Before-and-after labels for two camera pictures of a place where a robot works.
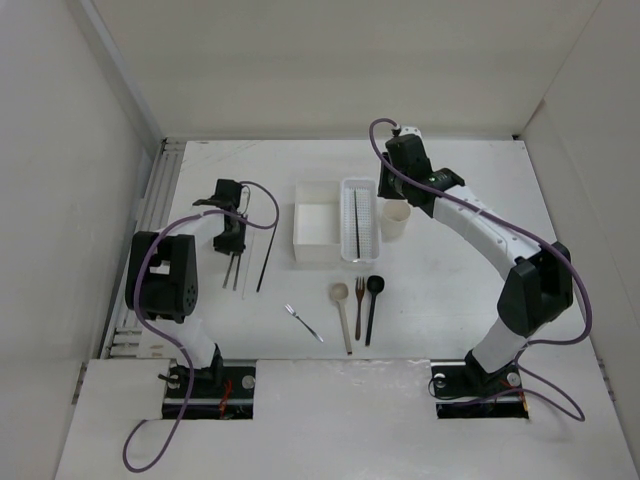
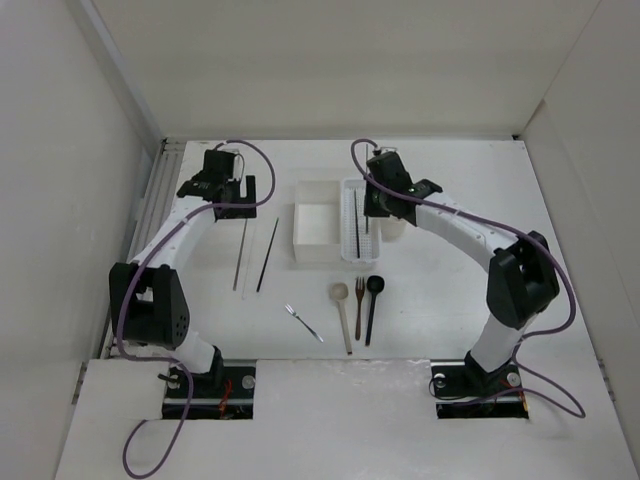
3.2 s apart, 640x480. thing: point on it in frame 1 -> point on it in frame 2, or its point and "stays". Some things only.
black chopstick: [267, 258] stays
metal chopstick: [228, 270] -> [367, 209]
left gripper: [234, 246] -> [236, 186]
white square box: [317, 222] stays
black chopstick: [356, 224] stays
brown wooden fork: [359, 287] stays
